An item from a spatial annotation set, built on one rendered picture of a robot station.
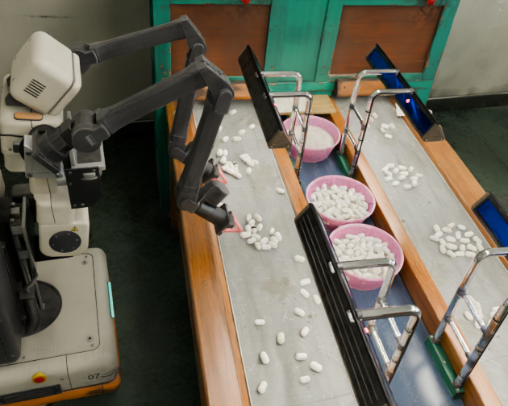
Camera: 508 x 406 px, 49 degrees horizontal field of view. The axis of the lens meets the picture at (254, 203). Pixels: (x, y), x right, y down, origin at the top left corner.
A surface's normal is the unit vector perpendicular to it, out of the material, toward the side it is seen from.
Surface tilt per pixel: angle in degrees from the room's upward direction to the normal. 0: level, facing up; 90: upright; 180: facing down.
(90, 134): 88
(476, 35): 90
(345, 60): 90
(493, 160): 0
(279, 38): 90
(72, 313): 0
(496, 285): 0
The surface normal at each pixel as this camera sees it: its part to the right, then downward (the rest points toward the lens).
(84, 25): 0.26, 0.65
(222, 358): 0.08, -0.75
